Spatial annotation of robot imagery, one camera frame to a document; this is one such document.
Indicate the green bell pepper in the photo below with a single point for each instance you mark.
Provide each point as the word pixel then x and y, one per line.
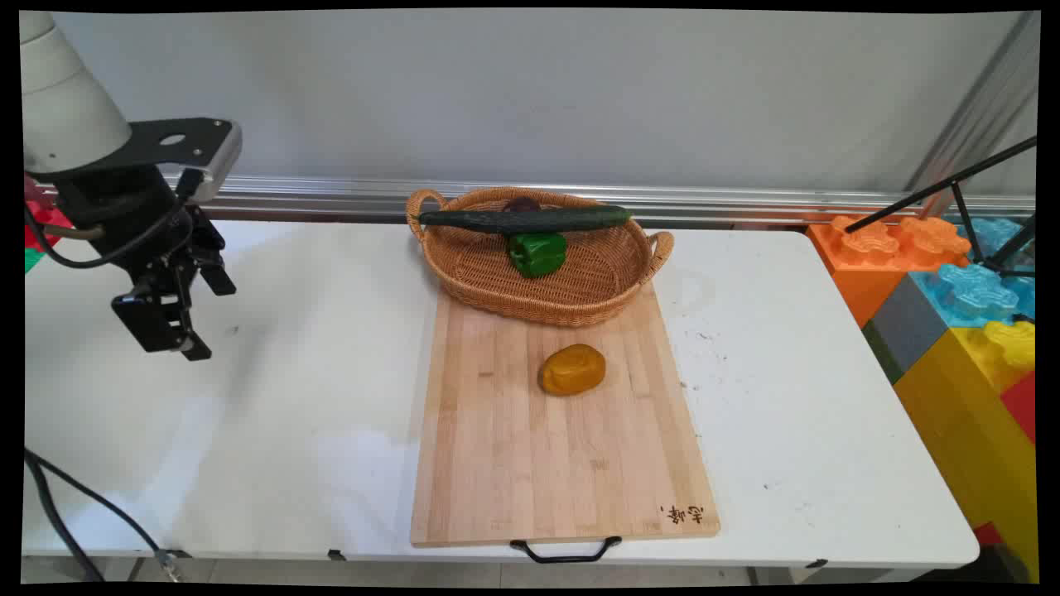
pixel 537 253

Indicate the long dark green cucumber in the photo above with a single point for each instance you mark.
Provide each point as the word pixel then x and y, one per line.
pixel 523 219

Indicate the dark purple vegetable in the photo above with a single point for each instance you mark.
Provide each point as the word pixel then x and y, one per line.
pixel 522 204

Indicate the woven wicker basket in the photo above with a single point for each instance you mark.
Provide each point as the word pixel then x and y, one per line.
pixel 497 277

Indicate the small blue toy block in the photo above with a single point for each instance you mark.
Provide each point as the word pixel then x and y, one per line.
pixel 990 236

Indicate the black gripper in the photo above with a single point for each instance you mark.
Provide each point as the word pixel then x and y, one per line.
pixel 124 211

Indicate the bamboo cutting board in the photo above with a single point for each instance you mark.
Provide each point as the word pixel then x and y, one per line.
pixel 546 463

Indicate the black tripod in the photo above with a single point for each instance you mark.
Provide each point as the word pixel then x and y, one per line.
pixel 973 207

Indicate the orange-yellow potato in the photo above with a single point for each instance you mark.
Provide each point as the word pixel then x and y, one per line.
pixel 572 369

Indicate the green toy block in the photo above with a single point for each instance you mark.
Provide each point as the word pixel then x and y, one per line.
pixel 31 260

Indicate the red toy block beside yellow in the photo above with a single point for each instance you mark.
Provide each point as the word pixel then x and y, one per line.
pixel 1023 406

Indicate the grey toy block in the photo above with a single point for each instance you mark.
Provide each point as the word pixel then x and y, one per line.
pixel 907 327

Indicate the aluminium rail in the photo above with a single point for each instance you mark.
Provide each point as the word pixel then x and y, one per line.
pixel 745 204

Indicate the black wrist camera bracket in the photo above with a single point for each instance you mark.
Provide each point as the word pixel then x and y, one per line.
pixel 178 145

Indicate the orange toy block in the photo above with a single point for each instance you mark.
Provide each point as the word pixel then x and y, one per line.
pixel 865 265

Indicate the aluminium frame post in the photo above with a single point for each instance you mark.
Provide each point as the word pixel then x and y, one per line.
pixel 973 108

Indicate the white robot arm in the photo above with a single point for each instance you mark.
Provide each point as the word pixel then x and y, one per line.
pixel 66 99

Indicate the large blue toy block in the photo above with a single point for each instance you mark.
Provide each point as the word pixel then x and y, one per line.
pixel 965 294

